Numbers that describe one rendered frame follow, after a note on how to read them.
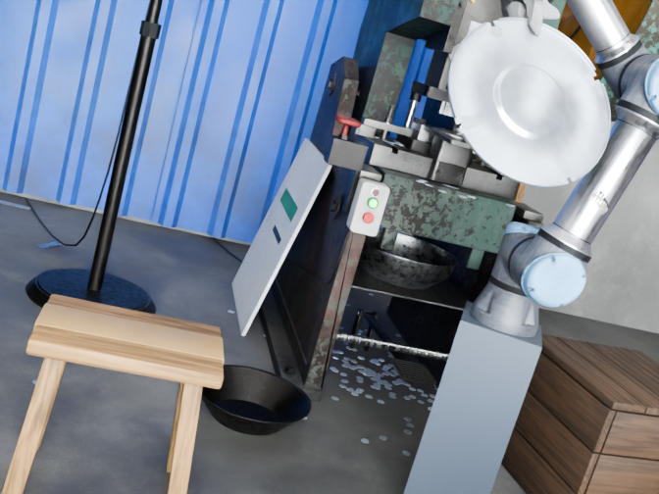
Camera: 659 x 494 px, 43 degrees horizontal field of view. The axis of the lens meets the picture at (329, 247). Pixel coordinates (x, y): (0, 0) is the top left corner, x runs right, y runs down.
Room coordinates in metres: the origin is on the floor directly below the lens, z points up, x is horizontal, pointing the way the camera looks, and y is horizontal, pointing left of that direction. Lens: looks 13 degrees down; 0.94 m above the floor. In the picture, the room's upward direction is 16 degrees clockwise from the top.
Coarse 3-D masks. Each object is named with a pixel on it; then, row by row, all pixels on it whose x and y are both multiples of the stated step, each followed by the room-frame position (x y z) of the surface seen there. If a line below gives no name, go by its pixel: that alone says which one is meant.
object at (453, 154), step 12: (432, 132) 2.34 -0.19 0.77; (444, 132) 2.33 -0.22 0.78; (456, 132) 2.42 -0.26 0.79; (432, 144) 2.37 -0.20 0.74; (444, 144) 2.32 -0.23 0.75; (456, 144) 2.20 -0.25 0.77; (468, 144) 2.21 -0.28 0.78; (432, 156) 2.34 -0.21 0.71; (444, 156) 2.32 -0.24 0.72; (456, 156) 2.33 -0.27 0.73; (468, 156) 2.34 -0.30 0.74; (432, 168) 2.32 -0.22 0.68; (444, 168) 2.32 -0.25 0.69; (456, 168) 2.33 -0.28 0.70; (444, 180) 2.33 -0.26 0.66; (456, 180) 2.33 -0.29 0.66
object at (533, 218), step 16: (528, 208) 2.35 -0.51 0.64; (432, 240) 2.89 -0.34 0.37; (464, 256) 2.60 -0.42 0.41; (496, 256) 2.38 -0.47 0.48; (464, 272) 2.56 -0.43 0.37; (480, 272) 2.45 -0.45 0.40; (464, 288) 2.52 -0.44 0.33; (480, 288) 2.42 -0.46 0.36; (400, 304) 3.01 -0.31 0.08; (416, 304) 2.86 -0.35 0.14; (400, 320) 2.96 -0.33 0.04; (416, 320) 2.82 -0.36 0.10; (432, 320) 2.68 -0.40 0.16; (448, 320) 2.56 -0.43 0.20; (416, 336) 2.77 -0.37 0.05; (432, 336) 2.64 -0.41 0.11; (448, 336) 2.52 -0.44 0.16; (448, 352) 2.49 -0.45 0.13; (432, 368) 2.56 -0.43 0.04
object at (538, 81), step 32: (480, 32) 1.39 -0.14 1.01; (512, 32) 1.42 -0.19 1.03; (544, 32) 1.44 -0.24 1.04; (480, 64) 1.36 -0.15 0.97; (512, 64) 1.39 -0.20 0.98; (544, 64) 1.41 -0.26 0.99; (576, 64) 1.44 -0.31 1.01; (448, 96) 1.31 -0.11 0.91; (480, 96) 1.34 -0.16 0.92; (512, 96) 1.35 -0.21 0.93; (544, 96) 1.38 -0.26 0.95; (576, 96) 1.41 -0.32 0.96; (480, 128) 1.31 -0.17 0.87; (512, 128) 1.33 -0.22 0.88; (544, 128) 1.35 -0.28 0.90; (576, 128) 1.38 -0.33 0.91; (608, 128) 1.40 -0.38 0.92; (512, 160) 1.31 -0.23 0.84; (544, 160) 1.33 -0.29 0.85; (576, 160) 1.35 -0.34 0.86
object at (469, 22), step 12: (468, 0) 2.40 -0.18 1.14; (480, 0) 2.41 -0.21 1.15; (492, 0) 2.42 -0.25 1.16; (468, 12) 2.41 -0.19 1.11; (480, 12) 2.42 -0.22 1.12; (492, 12) 2.42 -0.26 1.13; (468, 24) 2.41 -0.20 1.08; (480, 24) 2.42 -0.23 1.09; (492, 24) 2.43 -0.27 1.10; (456, 36) 2.40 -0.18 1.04; (456, 48) 2.39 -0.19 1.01; (432, 60) 2.51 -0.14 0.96; (444, 60) 2.41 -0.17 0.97; (432, 72) 2.48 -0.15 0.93; (444, 72) 2.40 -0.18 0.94; (432, 84) 2.44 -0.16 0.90; (444, 84) 2.41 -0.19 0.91
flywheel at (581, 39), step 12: (612, 0) 2.54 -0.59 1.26; (624, 0) 2.48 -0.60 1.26; (636, 0) 2.41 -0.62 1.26; (648, 0) 2.29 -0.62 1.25; (564, 12) 2.82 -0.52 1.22; (624, 12) 2.46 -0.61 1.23; (636, 12) 2.39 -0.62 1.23; (564, 24) 2.79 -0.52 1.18; (576, 24) 2.71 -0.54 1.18; (636, 24) 2.30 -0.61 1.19; (576, 36) 2.68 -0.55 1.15; (588, 48) 2.58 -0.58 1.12; (600, 72) 2.40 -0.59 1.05
